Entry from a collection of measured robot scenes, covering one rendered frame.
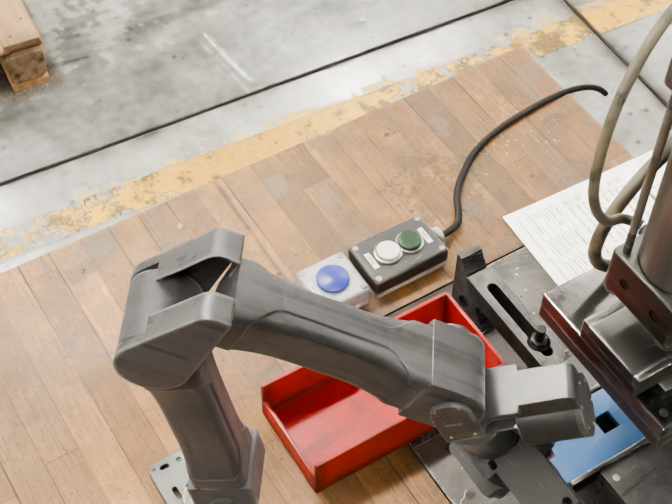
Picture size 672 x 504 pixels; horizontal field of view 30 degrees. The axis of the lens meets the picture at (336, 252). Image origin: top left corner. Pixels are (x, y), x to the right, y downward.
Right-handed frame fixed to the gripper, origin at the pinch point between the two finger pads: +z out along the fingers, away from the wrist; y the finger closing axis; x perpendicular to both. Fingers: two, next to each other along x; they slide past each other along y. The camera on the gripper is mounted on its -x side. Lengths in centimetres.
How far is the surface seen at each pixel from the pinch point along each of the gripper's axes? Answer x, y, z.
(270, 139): 135, -13, 110
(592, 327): 1.5, 13.1, -13.0
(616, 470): -5.1, 5.4, 5.2
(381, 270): 32.5, -1.1, 8.3
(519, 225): 31.1, 15.0, 20.6
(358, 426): 16.8, -13.7, 3.8
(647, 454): -5.3, 8.8, 7.2
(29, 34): 181, -39, 79
